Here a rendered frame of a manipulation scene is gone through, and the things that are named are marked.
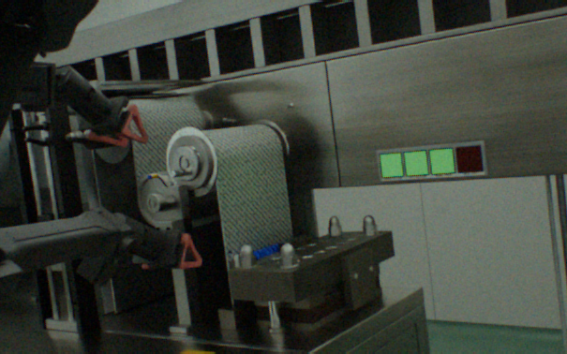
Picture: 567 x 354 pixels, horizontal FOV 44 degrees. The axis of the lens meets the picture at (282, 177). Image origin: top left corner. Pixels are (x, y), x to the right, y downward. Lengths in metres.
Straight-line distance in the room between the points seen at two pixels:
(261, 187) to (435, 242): 2.71
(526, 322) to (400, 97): 2.71
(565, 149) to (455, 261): 2.77
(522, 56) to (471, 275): 2.79
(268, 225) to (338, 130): 0.28
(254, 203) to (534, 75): 0.63
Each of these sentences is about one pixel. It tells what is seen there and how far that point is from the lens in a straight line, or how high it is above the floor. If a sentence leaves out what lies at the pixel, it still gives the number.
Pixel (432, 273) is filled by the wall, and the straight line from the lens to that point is 4.25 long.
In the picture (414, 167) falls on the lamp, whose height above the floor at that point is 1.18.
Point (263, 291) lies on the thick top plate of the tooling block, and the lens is 1.37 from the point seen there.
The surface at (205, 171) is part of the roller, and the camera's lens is 1.45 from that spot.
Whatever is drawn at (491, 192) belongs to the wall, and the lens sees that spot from 4.01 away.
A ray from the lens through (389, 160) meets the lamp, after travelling 1.58.
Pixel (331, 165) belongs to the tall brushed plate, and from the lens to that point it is 1.66.
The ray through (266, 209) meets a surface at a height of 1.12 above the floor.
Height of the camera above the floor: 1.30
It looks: 4 degrees down
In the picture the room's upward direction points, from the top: 7 degrees counter-clockwise
